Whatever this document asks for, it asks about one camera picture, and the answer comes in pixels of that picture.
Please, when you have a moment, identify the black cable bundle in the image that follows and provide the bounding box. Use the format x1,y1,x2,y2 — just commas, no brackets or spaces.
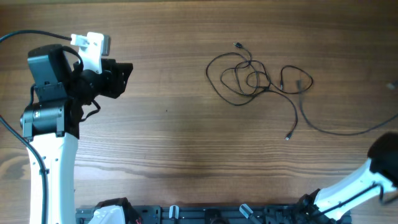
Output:
205,42,314,141

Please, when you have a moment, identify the right camera cable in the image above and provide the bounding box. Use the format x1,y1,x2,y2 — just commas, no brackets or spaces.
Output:
310,183,398,218

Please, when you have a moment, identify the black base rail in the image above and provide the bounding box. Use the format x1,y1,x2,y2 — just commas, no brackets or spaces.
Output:
76,203,352,224

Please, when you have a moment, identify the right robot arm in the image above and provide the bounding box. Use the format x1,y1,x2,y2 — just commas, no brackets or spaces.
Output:
295,132,397,223

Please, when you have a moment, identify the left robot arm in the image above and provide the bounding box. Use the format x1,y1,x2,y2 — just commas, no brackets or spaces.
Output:
20,44,133,223

